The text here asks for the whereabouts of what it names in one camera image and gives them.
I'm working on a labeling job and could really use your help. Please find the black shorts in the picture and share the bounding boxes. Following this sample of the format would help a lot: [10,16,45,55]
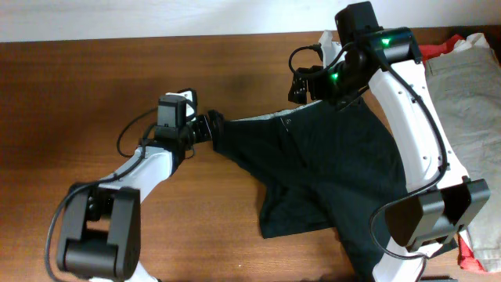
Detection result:
[213,101,406,281]

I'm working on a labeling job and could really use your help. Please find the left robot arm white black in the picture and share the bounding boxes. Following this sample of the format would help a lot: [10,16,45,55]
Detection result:
[49,89,212,281]

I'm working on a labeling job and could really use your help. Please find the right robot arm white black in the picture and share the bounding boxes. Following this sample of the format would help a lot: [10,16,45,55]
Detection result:
[288,2,490,281]

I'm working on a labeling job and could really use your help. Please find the khaki grey shorts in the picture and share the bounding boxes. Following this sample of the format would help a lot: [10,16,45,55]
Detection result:
[425,48,500,273]

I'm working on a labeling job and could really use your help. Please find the white garment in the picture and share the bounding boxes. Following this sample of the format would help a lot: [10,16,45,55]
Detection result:
[453,33,490,52]

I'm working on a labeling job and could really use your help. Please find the red garment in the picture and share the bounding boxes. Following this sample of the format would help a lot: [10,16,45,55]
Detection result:
[420,34,485,273]

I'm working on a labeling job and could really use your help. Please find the left black cable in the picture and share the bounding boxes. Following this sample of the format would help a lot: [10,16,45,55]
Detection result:
[44,107,160,282]

